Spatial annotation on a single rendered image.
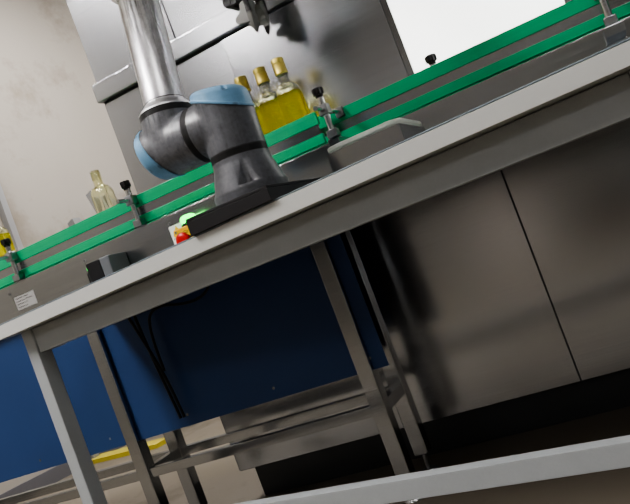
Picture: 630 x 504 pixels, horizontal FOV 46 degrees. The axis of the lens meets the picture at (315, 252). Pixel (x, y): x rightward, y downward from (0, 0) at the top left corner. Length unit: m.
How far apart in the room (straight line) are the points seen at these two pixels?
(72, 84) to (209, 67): 3.43
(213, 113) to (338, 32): 0.73
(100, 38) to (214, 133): 1.12
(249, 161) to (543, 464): 0.74
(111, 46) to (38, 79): 3.03
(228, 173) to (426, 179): 0.40
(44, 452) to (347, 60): 1.45
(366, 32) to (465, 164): 0.93
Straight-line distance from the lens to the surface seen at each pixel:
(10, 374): 2.47
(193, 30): 2.31
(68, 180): 5.26
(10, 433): 2.53
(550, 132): 1.18
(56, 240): 2.26
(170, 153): 1.52
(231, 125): 1.44
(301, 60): 2.13
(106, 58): 2.50
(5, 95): 5.27
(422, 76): 1.85
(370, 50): 2.07
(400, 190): 1.26
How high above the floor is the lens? 0.61
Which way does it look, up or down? 1 degrees up
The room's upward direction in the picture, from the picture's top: 21 degrees counter-clockwise
